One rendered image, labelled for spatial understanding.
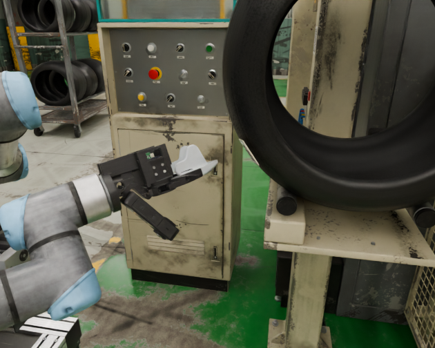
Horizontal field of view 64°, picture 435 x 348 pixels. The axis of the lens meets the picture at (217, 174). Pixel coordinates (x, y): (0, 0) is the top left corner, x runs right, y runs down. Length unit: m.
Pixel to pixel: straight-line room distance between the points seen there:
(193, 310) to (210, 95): 1.01
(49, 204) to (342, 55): 0.82
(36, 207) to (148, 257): 1.33
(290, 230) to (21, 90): 0.62
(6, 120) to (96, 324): 1.24
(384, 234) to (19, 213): 0.76
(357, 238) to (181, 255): 1.08
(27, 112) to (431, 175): 0.77
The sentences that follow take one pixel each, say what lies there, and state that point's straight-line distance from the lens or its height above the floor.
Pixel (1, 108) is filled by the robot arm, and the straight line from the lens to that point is 0.77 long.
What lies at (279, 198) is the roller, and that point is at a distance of 0.77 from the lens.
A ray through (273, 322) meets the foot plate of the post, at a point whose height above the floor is 0.03.
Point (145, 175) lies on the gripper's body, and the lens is 0.59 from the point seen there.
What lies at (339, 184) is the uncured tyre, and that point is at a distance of 0.72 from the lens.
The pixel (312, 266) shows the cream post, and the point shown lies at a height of 0.48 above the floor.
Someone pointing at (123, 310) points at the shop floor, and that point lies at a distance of 1.86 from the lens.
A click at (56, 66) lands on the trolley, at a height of 0.82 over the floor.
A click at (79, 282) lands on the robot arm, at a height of 0.93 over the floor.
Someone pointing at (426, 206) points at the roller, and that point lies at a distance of 0.83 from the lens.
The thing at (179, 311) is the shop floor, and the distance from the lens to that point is 1.81.
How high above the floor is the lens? 1.26
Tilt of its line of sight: 23 degrees down
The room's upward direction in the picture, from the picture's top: straight up
